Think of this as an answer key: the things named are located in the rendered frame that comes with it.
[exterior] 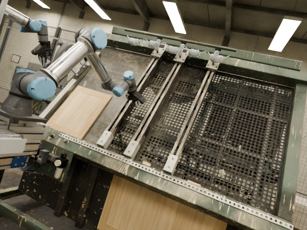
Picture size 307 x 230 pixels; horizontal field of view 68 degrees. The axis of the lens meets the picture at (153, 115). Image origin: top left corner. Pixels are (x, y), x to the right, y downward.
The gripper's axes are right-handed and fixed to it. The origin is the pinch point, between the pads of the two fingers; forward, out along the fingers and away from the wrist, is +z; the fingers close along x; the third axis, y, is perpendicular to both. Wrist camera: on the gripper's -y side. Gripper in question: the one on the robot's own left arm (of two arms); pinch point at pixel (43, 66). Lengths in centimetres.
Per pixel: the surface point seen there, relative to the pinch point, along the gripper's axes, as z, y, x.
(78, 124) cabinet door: 39, -4, -39
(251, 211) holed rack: 43, -18, -176
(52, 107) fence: 34.4, -1.4, -7.9
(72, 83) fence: 19.4, 24.7, -6.9
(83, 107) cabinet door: 30.9, 9.7, -32.5
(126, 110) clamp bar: 23, 15, -72
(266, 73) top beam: -17, 78, -165
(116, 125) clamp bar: 31, 0, -72
